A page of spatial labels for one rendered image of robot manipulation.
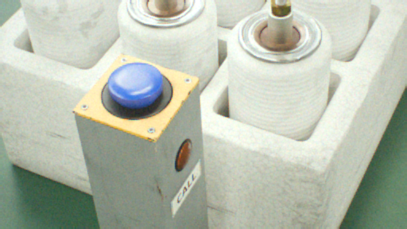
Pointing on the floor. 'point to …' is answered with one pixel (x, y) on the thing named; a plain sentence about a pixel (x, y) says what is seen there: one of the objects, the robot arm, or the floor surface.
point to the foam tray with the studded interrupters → (223, 128)
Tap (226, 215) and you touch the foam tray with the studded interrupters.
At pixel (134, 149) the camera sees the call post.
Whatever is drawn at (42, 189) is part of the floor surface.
